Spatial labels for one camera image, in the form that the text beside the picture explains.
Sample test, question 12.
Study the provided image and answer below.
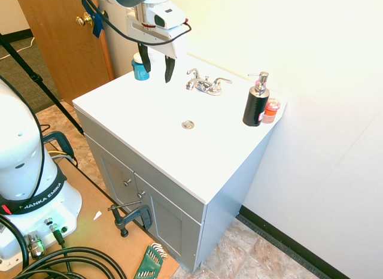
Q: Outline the teal jar with white lid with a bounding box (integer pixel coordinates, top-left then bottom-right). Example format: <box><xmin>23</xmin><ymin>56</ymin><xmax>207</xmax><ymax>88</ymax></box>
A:
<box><xmin>130</xmin><ymin>51</ymin><xmax>151</xmax><ymax>81</ymax></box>

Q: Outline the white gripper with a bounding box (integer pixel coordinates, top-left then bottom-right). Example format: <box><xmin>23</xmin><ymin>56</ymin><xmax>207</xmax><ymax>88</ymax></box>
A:
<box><xmin>126</xmin><ymin>2</ymin><xmax>179</xmax><ymax>84</ymax></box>

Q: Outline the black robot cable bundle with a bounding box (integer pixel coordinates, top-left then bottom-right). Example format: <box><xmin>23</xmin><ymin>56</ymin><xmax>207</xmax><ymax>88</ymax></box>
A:
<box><xmin>0</xmin><ymin>215</ymin><xmax>127</xmax><ymax>279</ymax></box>

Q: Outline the green hex key set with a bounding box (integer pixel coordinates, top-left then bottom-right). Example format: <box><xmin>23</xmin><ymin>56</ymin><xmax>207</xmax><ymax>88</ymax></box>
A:
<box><xmin>132</xmin><ymin>242</ymin><xmax>169</xmax><ymax>279</ymax></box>

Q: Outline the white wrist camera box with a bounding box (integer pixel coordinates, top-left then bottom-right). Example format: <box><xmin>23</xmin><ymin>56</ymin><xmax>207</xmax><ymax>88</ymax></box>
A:
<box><xmin>147</xmin><ymin>0</ymin><xmax>189</xmax><ymax>31</ymax></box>

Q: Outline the black metal C-clamp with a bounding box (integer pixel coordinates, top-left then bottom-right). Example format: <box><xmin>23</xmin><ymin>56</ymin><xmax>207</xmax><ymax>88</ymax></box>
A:
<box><xmin>107</xmin><ymin>200</ymin><xmax>154</xmax><ymax>238</ymax></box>

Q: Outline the wooden door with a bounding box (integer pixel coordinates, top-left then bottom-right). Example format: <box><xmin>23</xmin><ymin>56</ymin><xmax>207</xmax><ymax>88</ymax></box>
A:
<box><xmin>14</xmin><ymin>0</ymin><xmax>115</xmax><ymax>107</ymax></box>

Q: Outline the brass door knob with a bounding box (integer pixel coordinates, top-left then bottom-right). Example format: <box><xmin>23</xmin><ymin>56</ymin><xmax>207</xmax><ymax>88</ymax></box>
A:
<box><xmin>75</xmin><ymin>11</ymin><xmax>94</xmax><ymax>29</ymax></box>

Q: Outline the white vanity sink top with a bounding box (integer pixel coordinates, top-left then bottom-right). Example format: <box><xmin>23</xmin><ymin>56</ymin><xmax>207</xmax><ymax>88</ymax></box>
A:
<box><xmin>72</xmin><ymin>53</ymin><xmax>288</xmax><ymax>205</ymax></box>

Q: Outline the black soap dispenser bottle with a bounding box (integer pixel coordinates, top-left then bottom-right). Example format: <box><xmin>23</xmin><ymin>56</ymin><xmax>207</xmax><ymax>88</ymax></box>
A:
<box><xmin>242</xmin><ymin>71</ymin><xmax>270</xmax><ymax>128</ymax></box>

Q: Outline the blue tape on door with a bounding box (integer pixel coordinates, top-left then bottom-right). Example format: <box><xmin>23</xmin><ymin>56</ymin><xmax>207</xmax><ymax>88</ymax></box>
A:
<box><xmin>81</xmin><ymin>0</ymin><xmax>105</xmax><ymax>39</ymax></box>

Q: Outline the orange jar with patterned lid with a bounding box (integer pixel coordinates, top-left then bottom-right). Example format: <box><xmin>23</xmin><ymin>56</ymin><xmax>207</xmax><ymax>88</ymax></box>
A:
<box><xmin>262</xmin><ymin>97</ymin><xmax>282</xmax><ymax>125</ymax></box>

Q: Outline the chrome two-handle faucet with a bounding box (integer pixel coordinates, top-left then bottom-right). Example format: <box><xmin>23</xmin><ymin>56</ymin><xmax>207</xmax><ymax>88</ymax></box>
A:
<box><xmin>185</xmin><ymin>76</ymin><xmax>224</xmax><ymax>97</ymax></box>

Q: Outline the white cord on carpet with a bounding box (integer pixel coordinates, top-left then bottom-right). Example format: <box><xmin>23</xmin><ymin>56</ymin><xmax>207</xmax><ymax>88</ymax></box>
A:
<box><xmin>0</xmin><ymin>37</ymin><xmax>36</xmax><ymax>60</ymax></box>

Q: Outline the black tripod leg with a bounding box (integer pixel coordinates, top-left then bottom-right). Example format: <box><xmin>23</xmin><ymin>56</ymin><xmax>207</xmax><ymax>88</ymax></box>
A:
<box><xmin>0</xmin><ymin>32</ymin><xmax>85</xmax><ymax>135</ymax></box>

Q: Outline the brown wooden base board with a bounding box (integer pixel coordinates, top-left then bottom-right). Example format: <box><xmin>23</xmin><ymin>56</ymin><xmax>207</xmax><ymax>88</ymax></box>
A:
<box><xmin>0</xmin><ymin>157</ymin><xmax>180</xmax><ymax>279</ymax></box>

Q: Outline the grey vanity cabinet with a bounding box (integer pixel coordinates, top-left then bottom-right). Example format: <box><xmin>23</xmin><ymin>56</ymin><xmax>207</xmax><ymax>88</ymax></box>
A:
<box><xmin>74</xmin><ymin>107</ymin><xmax>272</xmax><ymax>273</ymax></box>

